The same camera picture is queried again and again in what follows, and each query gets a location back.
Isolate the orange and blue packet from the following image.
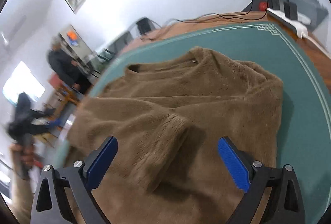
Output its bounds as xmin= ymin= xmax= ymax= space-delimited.
xmin=67 ymin=31 xmax=78 ymax=46

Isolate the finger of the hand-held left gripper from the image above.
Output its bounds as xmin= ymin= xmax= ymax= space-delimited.
xmin=32 ymin=120 xmax=62 ymax=134
xmin=30 ymin=107 xmax=56 ymax=119

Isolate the wooden bench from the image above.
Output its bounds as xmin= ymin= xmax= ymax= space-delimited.
xmin=43 ymin=84 xmax=78 ymax=147

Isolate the person's left forearm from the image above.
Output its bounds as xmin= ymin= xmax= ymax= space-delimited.
xmin=10 ymin=170 xmax=36 ymax=224

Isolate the black metal chair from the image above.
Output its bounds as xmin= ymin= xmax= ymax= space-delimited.
xmin=135 ymin=17 xmax=159 ymax=36

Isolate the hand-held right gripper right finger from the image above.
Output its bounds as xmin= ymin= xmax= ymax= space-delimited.
xmin=217 ymin=137 xmax=306 ymax=224

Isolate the person's left hand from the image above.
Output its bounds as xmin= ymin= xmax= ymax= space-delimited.
xmin=10 ymin=142 xmax=37 ymax=171

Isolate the red board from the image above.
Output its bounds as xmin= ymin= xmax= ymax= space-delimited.
xmin=49 ymin=72 xmax=63 ymax=90

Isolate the brown fleece sweater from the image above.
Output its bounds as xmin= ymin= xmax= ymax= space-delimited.
xmin=62 ymin=46 xmax=284 ymax=224

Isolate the window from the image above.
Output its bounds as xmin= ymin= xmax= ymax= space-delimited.
xmin=2 ymin=61 xmax=46 ymax=100

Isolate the white power strip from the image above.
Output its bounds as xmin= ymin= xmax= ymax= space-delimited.
xmin=266 ymin=8 xmax=310 ymax=39

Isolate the grey glass-door cabinet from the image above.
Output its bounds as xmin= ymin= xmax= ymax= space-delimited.
xmin=58 ymin=23 xmax=96 ymax=65

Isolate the thin dark cable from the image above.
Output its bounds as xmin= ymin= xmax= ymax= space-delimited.
xmin=141 ymin=12 xmax=268 ymax=41

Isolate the green table mat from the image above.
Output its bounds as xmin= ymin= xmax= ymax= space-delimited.
xmin=55 ymin=22 xmax=331 ymax=224

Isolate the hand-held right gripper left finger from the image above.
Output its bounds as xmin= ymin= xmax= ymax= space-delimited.
xmin=30 ymin=136 xmax=119 ymax=224

